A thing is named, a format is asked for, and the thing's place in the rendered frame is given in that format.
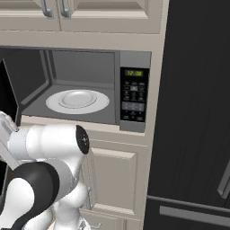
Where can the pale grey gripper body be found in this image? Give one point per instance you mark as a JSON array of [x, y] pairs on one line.
[[6, 122]]

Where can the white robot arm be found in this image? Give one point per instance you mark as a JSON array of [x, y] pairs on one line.
[[51, 140]]

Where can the white round plate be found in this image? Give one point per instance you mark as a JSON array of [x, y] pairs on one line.
[[77, 101]]

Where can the grey microwave oven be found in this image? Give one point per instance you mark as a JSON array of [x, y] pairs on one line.
[[134, 60]]

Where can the black microwave door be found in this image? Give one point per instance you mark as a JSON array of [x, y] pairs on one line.
[[7, 95]]

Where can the beige drawer front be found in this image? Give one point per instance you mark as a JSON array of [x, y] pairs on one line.
[[113, 221]]

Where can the black fridge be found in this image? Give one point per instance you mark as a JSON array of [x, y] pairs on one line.
[[194, 104]]

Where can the beige panelled cupboard door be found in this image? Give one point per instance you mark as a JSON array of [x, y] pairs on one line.
[[116, 176]]

